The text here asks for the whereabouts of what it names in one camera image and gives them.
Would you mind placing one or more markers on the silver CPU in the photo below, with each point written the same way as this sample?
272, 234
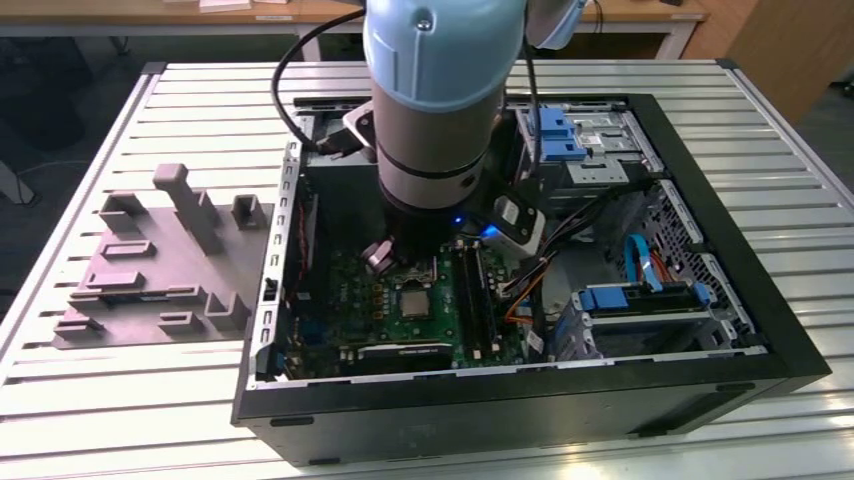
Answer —
417, 305

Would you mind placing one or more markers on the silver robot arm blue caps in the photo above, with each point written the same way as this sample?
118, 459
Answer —
434, 125

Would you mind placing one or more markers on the CPU socket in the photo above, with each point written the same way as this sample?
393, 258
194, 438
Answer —
397, 306

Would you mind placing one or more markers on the black RAM slot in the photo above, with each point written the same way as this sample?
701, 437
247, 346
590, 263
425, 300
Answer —
485, 300
469, 300
477, 300

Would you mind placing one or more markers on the green motherboard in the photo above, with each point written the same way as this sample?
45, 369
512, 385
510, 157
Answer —
354, 300

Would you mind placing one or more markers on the black graphics card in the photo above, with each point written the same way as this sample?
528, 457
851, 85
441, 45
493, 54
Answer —
401, 352

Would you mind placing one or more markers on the empty blue disk carrier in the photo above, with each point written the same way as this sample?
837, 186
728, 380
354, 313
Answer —
561, 135

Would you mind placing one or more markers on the grey metal disk bay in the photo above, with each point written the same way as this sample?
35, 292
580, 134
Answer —
654, 319
601, 172

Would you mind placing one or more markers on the blue carrier holding black disk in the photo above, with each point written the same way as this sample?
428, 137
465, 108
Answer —
604, 299

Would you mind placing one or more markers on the grey parts rack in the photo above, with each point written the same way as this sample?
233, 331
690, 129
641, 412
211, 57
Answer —
174, 260

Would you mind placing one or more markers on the black PC case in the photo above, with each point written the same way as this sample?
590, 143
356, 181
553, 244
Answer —
468, 430

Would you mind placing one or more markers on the small white box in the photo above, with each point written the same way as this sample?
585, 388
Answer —
227, 5

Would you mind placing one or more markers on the brown wooden cabinet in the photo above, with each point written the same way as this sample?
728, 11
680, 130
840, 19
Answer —
788, 50

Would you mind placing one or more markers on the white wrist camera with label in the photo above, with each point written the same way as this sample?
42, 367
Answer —
517, 215

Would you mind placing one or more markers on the pale wrist camera block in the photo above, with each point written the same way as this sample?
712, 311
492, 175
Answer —
361, 122

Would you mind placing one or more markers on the wooden desk white frame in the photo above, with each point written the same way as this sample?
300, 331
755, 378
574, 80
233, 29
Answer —
201, 17

